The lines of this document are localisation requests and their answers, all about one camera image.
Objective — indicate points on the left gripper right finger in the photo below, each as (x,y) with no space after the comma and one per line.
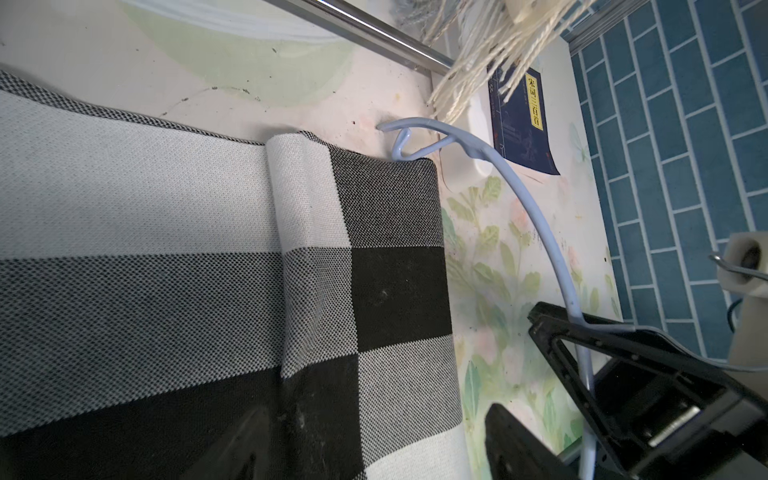
(513,452)

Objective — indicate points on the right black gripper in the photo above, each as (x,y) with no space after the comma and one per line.
(678,414)

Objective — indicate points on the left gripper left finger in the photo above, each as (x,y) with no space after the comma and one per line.
(248,449)

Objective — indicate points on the black grey checkered mat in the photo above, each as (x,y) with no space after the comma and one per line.
(158,281)

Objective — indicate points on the light blue plastic hanger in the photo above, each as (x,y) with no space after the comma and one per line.
(540,228)

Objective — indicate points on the plaid cream blue scarf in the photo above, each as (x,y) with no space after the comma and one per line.
(495,36)

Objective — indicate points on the dark blue book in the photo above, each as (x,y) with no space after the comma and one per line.
(519,125)

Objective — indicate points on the white steel clothes rack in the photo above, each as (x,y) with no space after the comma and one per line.
(372,30)

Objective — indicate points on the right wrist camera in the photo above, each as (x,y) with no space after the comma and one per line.
(742,271)

